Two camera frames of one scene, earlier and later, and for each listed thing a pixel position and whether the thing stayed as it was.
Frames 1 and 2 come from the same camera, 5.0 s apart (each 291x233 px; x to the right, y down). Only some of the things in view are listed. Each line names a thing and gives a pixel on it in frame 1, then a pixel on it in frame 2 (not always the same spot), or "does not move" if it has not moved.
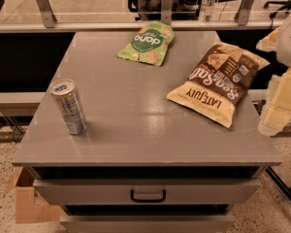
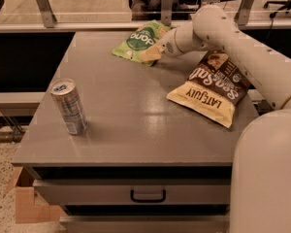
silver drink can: x=69 y=105 does not move
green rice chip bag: x=149 y=45 does not move
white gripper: x=290 y=44 to x=168 y=45
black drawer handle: x=147 y=200 does not move
